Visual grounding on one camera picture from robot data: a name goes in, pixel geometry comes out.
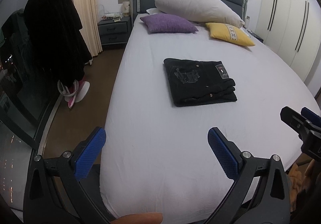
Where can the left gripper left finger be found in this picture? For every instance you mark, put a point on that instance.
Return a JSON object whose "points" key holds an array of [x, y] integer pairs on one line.
{"points": [[86, 152]]}

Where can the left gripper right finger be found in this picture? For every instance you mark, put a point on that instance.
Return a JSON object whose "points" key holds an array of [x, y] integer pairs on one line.
{"points": [[226, 152]]}

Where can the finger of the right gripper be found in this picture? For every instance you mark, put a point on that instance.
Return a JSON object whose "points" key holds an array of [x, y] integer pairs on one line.
{"points": [[296, 121], [311, 116]]}

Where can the black denim pants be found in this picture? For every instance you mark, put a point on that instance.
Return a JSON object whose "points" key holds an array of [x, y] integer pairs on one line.
{"points": [[196, 83]]}

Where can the dark glass window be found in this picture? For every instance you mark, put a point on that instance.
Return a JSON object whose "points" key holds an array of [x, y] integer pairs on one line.
{"points": [[26, 104]]}

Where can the white wardrobe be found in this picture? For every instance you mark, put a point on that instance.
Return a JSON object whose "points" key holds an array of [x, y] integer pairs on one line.
{"points": [[291, 29]]}

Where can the dark hanging garment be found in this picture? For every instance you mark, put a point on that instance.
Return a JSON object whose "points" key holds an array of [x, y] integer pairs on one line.
{"points": [[54, 32]]}

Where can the yellow cushion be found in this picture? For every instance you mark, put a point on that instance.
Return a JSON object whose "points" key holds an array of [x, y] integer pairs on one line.
{"points": [[229, 33]]}

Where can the dark grey nightstand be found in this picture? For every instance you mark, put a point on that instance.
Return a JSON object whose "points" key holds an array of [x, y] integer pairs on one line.
{"points": [[113, 33]]}

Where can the purple cushion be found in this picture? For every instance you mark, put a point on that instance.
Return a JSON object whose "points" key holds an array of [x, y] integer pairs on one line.
{"points": [[167, 23]]}

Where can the large white pillow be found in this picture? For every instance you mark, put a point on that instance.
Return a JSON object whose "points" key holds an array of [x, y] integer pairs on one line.
{"points": [[201, 11]]}

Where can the beige curtain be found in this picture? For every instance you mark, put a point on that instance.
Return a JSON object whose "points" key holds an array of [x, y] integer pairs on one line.
{"points": [[85, 5]]}

